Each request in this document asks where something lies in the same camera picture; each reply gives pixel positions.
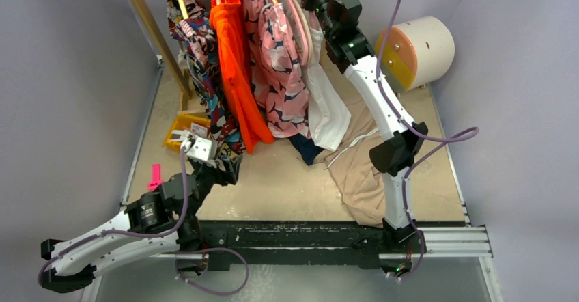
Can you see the pink plastic clip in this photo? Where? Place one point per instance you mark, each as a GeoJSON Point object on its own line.
{"type": "Point", "coordinates": [156, 178]}

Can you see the wooden clothes rack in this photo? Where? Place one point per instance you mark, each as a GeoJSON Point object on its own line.
{"type": "Point", "coordinates": [187, 101]}

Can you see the white shorts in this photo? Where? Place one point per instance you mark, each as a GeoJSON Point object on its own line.
{"type": "Point", "coordinates": [325, 100]}

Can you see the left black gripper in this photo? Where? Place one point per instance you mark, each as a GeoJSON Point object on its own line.
{"type": "Point", "coordinates": [231, 173]}

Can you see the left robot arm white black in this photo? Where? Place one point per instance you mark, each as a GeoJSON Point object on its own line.
{"type": "Point", "coordinates": [161, 221]}

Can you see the beige shorts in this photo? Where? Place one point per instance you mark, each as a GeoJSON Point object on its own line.
{"type": "Point", "coordinates": [359, 182]}

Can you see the yellow plastic bin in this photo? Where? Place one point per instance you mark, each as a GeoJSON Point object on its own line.
{"type": "Point", "coordinates": [179, 128]}

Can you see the pink shark print shorts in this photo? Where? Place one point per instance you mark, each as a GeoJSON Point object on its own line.
{"type": "Point", "coordinates": [276, 73]}

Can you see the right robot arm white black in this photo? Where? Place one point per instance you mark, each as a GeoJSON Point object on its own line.
{"type": "Point", "coordinates": [402, 137]}

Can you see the round white drawer cabinet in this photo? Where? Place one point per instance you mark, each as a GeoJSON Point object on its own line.
{"type": "Point", "coordinates": [416, 53]}

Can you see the comic print shorts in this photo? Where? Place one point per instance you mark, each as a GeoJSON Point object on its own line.
{"type": "Point", "coordinates": [189, 24]}

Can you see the orange mesh shorts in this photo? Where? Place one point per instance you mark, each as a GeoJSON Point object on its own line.
{"type": "Point", "coordinates": [233, 50]}

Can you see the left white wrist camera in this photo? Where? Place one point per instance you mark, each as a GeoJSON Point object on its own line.
{"type": "Point", "coordinates": [199, 149]}

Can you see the red white small box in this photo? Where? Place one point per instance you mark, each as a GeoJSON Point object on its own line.
{"type": "Point", "coordinates": [200, 130]}

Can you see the navy blue shorts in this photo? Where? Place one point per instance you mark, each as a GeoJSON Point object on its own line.
{"type": "Point", "coordinates": [306, 148]}

